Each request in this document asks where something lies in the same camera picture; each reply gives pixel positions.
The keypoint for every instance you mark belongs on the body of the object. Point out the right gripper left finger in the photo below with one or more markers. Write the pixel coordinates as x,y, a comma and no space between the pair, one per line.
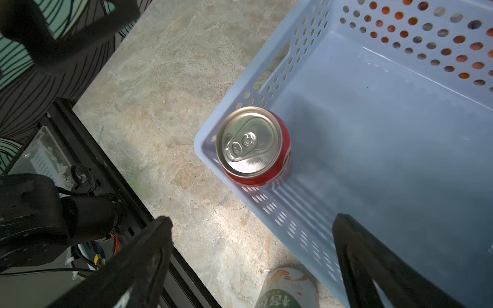
139,269

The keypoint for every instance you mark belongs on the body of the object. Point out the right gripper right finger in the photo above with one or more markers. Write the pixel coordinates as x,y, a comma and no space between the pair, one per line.
366,263

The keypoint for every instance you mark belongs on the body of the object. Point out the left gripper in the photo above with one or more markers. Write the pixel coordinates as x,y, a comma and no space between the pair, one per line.
53,33

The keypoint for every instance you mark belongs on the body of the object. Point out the green gold-top can front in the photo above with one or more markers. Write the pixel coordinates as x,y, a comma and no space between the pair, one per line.
287,287

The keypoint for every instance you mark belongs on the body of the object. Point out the red cola can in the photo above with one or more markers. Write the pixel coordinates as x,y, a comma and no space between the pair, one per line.
254,148

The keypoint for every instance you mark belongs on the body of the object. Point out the orange Fanta can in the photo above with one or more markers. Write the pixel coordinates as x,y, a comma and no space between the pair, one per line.
448,41

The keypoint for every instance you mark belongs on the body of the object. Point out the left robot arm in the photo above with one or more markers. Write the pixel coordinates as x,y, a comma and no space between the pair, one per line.
38,219

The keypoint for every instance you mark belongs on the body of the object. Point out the light blue plastic basket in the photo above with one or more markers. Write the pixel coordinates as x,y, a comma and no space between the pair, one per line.
406,156

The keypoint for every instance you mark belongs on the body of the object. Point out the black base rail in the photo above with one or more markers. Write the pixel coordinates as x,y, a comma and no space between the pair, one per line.
182,287

